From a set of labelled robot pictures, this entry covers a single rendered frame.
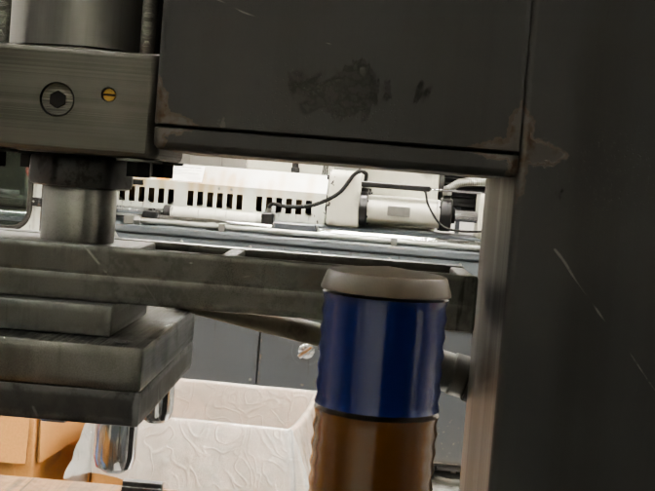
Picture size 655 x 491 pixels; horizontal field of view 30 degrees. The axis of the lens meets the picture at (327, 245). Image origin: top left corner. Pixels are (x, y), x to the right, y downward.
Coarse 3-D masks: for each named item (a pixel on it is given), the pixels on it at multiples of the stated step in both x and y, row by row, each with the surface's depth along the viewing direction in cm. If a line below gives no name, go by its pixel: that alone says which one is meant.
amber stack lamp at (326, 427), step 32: (320, 416) 36; (352, 416) 36; (320, 448) 36; (352, 448) 35; (384, 448) 35; (416, 448) 36; (320, 480) 36; (352, 480) 35; (384, 480) 35; (416, 480) 36
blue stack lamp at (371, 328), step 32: (352, 320) 35; (384, 320) 35; (416, 320) 35; (320, 352) 37; (352, 352) 35; (384, 352) 35; (416, 352) 35; (320, 384) 36; (352, 384) 35; (384, 384) 35; (416, 384) 35; (384, 416) 35; (416, 416) 35
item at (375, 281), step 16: (336, 272) 36; (352, 272) 35; (368, 272) 36; (384, 272) 36; (400, 272) 36; (416, 272) 36; (336, 288) 36; (352, 288) 35; (368, 288) 35; (384, 288) 35; (400, 288) 35; (416, 288) 35; (432, 288) 35; (448, 288) 36
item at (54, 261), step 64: (64, 192) 60; (0, 256) 58; (64, 256) 58; (128, 256) 58; (192, 256) 58; (256, 256) 65; (320, 256) 65; (0, 320) 57; (64, 320) 57; (128, 320) 62; (192, 320) 72; (320, 320) 58; (448, 320) 58; (0, 384) 55; (64, 384) 55; (128, 384) 55; (128, 448) 57
